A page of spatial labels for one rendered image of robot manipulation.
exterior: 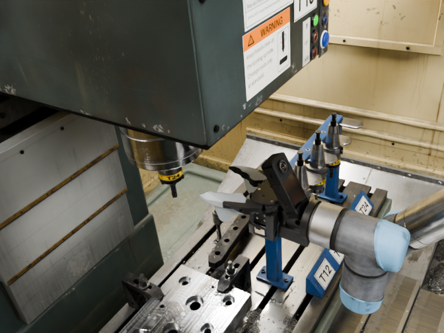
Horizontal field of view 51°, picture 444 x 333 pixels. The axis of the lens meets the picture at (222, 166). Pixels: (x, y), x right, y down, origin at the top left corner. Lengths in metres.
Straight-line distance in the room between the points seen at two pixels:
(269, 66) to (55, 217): 0.81
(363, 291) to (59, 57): 0.64
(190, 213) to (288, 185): 1.42
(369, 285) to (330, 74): 1.15
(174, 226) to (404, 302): 1.02
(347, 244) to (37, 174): 0.82
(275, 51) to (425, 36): 0.95
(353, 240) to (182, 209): 1.51
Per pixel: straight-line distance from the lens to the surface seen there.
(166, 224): 2.14
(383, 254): 0.77
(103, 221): 1.52
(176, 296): 1.28
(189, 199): 2.26
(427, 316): 1.64
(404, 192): 1.90
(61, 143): 1.31
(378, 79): 1.79
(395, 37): 1.72
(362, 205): 1.61
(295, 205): 0.80
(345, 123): 1.52
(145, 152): 0.85
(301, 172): 1.17
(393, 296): 1.64
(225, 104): 0.69
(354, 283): 0.83
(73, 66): 0.80
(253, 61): 0.74
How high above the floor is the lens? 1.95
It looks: 34 degrees down
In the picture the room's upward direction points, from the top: 6 degrees counter-clockwise
